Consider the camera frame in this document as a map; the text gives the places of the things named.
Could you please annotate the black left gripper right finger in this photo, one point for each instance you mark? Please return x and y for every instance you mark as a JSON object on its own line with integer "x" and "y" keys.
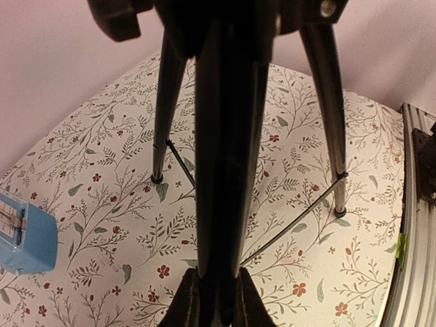
{"x": 249, "y": 310}

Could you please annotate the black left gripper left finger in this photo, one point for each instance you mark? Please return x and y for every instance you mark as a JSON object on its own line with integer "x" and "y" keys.
{"x": 184, "y": 310}

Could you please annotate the black music stand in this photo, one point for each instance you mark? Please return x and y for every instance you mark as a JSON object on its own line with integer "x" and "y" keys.
{"x": 232, "y": 44}

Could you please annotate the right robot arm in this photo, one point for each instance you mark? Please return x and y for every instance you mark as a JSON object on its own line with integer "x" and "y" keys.
{"x": 424, "y": 155}

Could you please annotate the floral table mat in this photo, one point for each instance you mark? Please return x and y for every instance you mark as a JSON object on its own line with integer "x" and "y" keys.
{"x": 124, "y": 243}

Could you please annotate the green tape piece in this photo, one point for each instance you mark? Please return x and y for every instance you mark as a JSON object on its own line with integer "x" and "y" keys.
{"x": 401, "y": 250}

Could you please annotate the blue metronome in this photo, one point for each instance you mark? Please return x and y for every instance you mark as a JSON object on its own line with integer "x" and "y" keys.
{"x": 29, "y": 237}

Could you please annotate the aluminium front rail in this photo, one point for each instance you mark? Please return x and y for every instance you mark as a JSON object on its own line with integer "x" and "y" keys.
{"x": 411, "y": 297}

